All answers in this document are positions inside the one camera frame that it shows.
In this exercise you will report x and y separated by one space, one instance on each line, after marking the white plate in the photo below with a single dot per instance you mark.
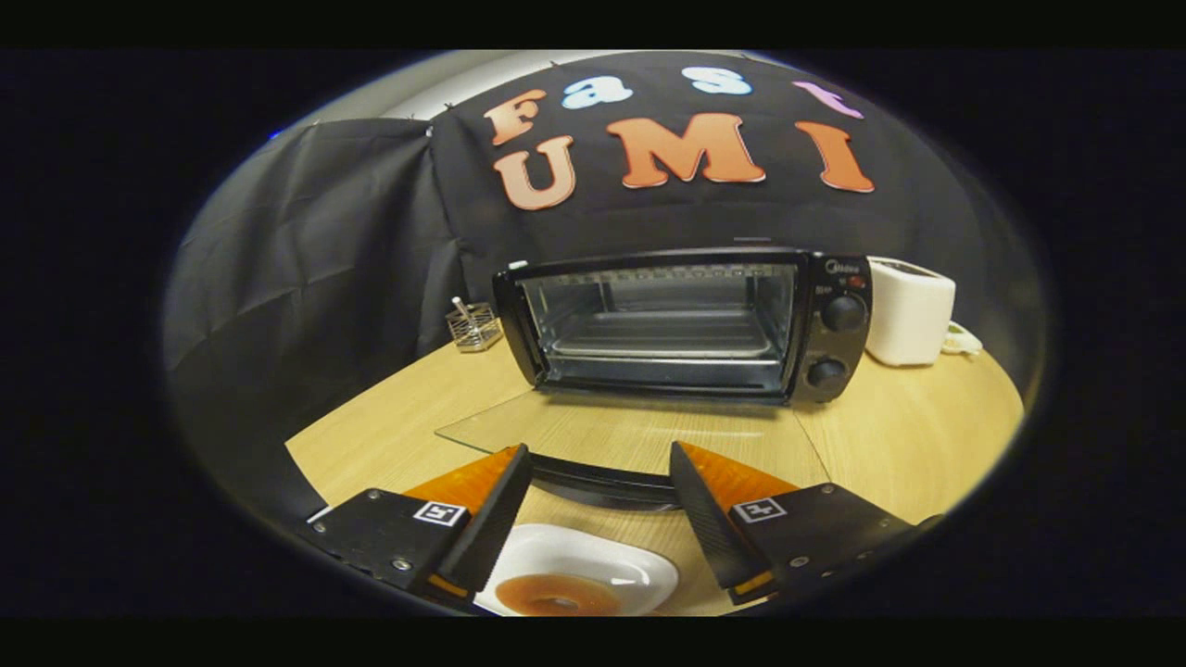
593 556

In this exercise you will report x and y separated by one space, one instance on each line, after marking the white bread toaster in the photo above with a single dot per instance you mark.
908 315

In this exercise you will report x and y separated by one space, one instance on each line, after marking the black toaster oven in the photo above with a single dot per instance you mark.
839 357

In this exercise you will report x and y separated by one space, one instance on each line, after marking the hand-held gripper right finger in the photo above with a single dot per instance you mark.
709 523

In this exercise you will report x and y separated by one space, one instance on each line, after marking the round brown bread bun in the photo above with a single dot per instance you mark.
547 593

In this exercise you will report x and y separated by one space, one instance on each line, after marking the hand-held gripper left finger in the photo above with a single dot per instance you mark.
491 523

